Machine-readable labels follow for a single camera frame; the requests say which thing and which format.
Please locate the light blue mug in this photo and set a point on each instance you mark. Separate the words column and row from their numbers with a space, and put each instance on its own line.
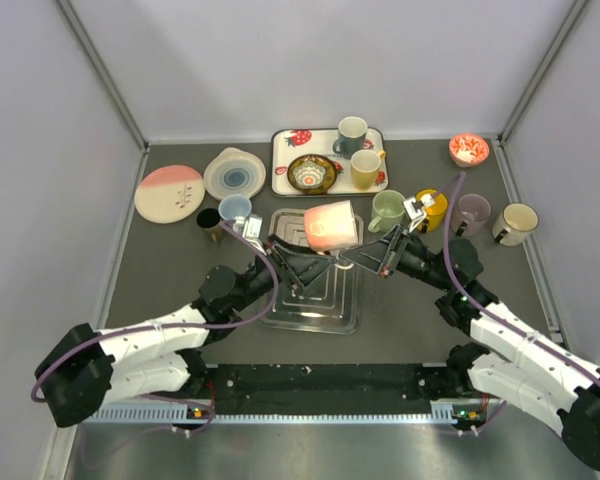
column 234, row 207

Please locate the slotted cable duct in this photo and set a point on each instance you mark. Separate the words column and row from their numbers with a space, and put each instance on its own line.
column 171, row 413

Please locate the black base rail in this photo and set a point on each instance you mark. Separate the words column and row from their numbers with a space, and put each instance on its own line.
column 330, row 389

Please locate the black and gold cup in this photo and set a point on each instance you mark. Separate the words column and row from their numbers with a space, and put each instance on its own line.
column 211, row 223

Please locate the cream mug black handle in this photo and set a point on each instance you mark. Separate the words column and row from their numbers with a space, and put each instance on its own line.
column 514, row 224

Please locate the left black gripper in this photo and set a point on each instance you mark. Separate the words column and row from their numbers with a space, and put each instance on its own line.
column 306, row 266

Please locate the mustard yellow mug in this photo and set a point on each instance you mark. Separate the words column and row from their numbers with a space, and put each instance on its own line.
column 365, row 166

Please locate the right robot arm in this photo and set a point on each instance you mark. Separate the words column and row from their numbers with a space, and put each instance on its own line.
column 506, row 357

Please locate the dark grey-blue mug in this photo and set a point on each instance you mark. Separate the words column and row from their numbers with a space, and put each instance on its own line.
column 352, row 133

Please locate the floral patterned small bowl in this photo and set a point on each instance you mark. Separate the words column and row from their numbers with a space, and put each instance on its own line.
column 312, row 174

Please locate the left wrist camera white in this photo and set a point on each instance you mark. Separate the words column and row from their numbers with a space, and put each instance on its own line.
column 248, row 227

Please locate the lilac purple mug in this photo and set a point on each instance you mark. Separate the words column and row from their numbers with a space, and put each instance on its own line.
column 470, row 214

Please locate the strawberry pattern white tray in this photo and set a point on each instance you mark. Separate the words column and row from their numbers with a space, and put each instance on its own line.
column 289, row 144

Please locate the red patterned small bowl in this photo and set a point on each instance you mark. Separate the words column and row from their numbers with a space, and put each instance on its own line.
column 468, row 150

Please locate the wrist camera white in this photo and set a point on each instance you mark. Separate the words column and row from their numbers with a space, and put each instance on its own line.
column 415, row 210
column 248, row 227

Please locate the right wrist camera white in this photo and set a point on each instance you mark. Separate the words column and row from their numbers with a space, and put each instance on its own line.
column 415, row 210

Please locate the silver metal tray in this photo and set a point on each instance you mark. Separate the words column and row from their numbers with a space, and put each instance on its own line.
column 329, row 305

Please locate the pink and white mug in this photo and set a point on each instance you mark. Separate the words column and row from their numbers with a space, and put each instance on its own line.
column 331, row 228

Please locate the yellow and black mug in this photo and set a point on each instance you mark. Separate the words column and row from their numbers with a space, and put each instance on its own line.
column 436, row 213

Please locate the blue ringed cream plate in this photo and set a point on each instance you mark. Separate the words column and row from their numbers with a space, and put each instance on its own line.
column 234, row 171

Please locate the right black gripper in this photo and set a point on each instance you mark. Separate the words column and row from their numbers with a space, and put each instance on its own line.
column 378, row 256

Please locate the pink and cream plate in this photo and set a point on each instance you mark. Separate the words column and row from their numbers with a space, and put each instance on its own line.
column 169, row 194

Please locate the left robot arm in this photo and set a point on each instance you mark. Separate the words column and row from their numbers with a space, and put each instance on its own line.
column 89, row 369

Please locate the light green mug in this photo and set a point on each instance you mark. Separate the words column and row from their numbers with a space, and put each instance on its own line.
column 387, row 211

